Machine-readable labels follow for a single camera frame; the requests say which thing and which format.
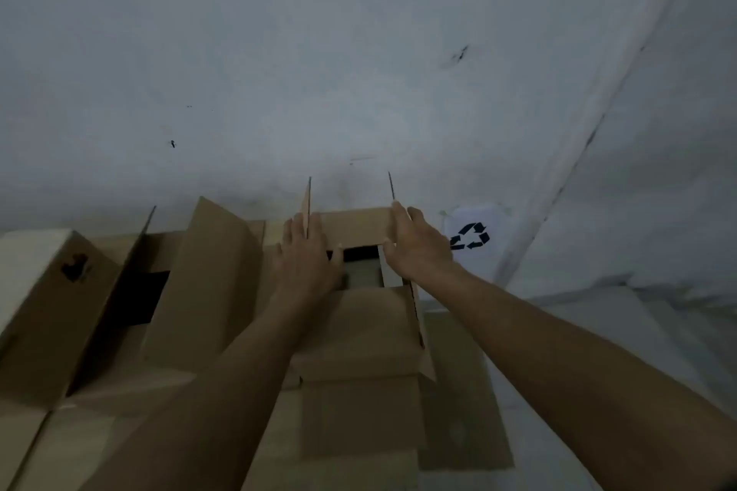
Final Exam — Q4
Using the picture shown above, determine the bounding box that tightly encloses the person's left forearm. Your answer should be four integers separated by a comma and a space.
79, 294, 330, 491

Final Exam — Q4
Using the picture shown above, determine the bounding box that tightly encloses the flat cardboard sheet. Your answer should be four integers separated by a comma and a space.
417, 311, 515, 472

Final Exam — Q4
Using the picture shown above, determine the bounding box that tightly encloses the cardboard box with black print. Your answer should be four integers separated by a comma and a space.
0, 206, 157, 411

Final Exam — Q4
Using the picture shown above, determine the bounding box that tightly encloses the person's right forearm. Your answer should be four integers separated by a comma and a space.
423, 269, 737, 491

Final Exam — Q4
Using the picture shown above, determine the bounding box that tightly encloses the white box with recycling symbol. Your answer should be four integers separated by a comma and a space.
442, 204, 514, 285

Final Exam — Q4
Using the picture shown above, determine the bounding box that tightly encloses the small cardboard box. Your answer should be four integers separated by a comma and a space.
260, 172, 437, 391

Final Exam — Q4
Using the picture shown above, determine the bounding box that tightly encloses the closed cardboard box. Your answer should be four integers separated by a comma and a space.
0, 372, 428, 491

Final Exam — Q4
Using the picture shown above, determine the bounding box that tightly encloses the person's right hand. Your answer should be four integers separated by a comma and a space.
382, 201, 463, 285

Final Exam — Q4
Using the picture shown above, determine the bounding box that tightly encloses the person's left hand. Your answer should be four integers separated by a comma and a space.
272, 213, 345, 308

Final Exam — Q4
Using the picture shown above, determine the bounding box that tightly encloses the open cardboard box, wide flap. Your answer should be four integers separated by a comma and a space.
68, 196, 284, 418

